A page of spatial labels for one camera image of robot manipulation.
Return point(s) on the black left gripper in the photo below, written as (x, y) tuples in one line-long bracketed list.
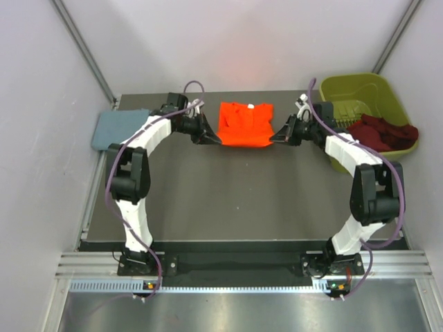
[(204, 134)]

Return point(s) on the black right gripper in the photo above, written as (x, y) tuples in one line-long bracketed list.
[(287, 133)]

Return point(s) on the orange t shirt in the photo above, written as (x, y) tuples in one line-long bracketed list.
[(245, 125)]

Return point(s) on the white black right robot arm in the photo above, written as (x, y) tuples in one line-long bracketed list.
[(375, 198)]

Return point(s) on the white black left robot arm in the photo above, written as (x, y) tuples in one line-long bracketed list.
[(128, 177)]

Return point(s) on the green plastic basket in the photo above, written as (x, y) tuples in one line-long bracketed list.
[(353, 95)]

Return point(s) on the dark red t shirt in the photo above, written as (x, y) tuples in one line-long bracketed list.
[(381, 136)]

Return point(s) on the folded grey-blue t shirt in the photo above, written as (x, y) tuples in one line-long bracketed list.
[(117, 126)]

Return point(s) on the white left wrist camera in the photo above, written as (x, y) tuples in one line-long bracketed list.
[(195, 108)]

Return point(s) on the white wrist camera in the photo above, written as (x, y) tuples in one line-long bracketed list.
[(195, 108), (304, 110)]

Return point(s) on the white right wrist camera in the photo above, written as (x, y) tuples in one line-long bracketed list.
[(304, 110)]

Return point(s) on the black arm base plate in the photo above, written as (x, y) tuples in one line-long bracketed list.
[(296, 263)]

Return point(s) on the left aluminium corner post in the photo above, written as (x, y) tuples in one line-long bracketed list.
[(66, 18)]

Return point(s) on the aluminium corner post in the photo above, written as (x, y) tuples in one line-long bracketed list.
[(411, 10), (66, 18)]

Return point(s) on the aluminium front frame rail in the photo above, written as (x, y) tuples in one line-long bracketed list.
[(391, 264)]

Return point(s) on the right aluminium corner post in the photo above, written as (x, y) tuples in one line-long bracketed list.
[(411, 10)]

